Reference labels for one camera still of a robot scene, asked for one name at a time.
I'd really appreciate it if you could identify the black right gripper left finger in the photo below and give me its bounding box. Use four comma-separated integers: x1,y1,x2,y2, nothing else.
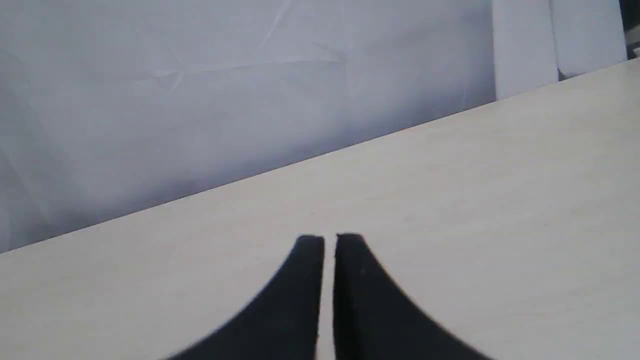
173,235,325,360

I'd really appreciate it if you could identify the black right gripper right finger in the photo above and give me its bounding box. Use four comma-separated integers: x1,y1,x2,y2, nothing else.
333,233,486,360

